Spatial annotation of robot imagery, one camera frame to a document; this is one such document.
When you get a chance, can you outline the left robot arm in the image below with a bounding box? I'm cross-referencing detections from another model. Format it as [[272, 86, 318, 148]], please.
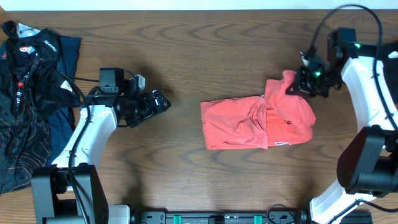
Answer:
[[31, 67, 171, 224]]

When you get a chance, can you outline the black garment at right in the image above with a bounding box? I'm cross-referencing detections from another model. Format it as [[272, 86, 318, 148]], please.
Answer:
[[381, 42, 397, 104]]

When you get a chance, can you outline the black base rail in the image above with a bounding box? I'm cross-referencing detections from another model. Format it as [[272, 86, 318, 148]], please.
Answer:
[[130, 208, 315, 224]]

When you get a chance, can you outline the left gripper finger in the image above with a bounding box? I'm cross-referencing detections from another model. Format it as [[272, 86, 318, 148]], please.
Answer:
[[152, 90, 172, 114], [129, 115, 154, 128]]

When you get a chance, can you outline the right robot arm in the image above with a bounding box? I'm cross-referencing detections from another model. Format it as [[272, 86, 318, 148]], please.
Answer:
[[286, 28, 397, 223]]

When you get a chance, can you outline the red printed t-shirt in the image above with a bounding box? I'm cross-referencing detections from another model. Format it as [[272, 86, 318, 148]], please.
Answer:
[[200, 70, 316, 150]]

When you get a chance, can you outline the black orange patterned shirt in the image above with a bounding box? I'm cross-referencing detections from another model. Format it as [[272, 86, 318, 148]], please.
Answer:
[[0, 20, 82, 194]]

